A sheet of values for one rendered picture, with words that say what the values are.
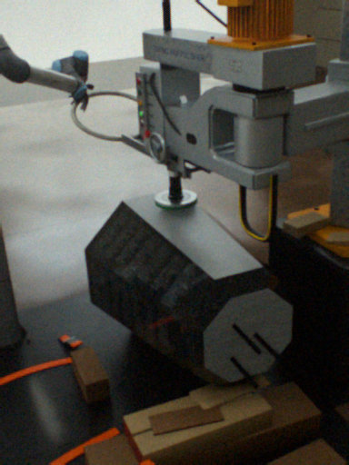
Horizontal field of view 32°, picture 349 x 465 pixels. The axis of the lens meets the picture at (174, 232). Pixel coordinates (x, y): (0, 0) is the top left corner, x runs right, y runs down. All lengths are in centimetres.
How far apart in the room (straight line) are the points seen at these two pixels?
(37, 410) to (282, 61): 199
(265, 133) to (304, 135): 21
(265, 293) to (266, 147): 59
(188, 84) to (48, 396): 169
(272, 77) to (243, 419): 138
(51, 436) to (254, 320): 112
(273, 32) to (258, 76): 18
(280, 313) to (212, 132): 80
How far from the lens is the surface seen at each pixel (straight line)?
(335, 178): 291
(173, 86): 280
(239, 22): 224
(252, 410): 266
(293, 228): 286
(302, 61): 225
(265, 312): 251
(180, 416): 262
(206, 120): 250
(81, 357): 321
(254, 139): 231
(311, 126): 247
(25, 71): 290
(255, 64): 216
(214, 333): 243
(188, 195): 308
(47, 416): 309
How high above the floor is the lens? 202
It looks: 25 degrees down
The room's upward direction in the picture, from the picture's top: 3 degrees counter-clockwise
